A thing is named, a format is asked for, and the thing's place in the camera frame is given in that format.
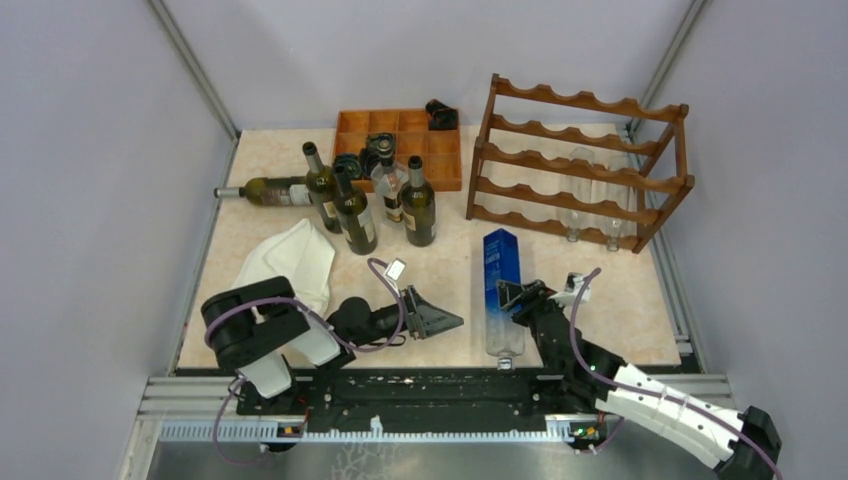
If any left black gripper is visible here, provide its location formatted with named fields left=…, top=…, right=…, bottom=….
left=353, top=285, right=464, bottom=347

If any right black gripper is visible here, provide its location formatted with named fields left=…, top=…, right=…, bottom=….
left=498, top=278, right=569, bottom=339

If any blue square glass bottle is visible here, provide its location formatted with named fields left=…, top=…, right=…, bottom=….
left=483, top=228, right=525, bottom=370

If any clear glass bottle front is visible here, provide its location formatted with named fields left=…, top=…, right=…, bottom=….
left=557, top=147, right=595, bottom=243

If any clear glass bottle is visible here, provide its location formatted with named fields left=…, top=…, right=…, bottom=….
left=598, top=155, right=635, bottom=252
left=557, top=147, right=595, bottom=243

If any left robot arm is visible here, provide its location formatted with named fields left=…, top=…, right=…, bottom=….
left=200, top=276, right=464, bottom=414

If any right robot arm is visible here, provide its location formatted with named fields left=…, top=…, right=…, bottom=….
left=485, top=270, right=782, bottom=479

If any standing green bottle front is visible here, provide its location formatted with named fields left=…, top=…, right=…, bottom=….
left=333, top=166, right=378, bottom=255

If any standing green bottle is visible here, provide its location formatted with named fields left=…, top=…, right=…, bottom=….
left=333, top=166, right=378, bottom=255
left=302, top=141, right=342, bottom=234
left=399, top=155, right=436, bottom=247

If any standing green bottle right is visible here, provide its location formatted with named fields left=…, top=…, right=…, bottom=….
left=399, top=155, right=436, bottom=247

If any small clear labelled bottle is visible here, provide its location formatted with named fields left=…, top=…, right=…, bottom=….
left=370, top=156, right=409, bottom=227

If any wooden wine rack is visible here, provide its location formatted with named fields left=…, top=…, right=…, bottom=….
left=465, top=74, right=695, bottom=254

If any standing green bottle left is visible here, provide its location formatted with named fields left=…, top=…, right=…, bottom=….
left=302, top=141, right=342, bottom=234

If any lying green wine bottle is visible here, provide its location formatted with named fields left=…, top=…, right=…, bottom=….
left=213, top=176, right=312, bottom=207

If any white folded cloth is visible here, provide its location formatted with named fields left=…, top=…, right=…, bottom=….
left=232, top=219, right=336, bottom=315

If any wooden compartment tray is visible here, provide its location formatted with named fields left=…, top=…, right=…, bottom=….
left=331, top=108, right=463, bottom=191

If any black part in tray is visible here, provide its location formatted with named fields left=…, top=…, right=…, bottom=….
left=358, top=132, right=396, bottom=177

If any black part behind tray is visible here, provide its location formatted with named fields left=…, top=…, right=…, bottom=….
left=425, top=99, right=459, bottom=131

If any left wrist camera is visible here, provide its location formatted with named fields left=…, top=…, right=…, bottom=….
left=384, top=258, right=407, bottom=281

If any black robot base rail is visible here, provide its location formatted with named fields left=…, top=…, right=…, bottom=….
left=236, top=368, right=612, bottom=434

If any white cable duct strip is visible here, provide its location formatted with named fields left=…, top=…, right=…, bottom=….
left=159, top=417, right=601, bottom=444

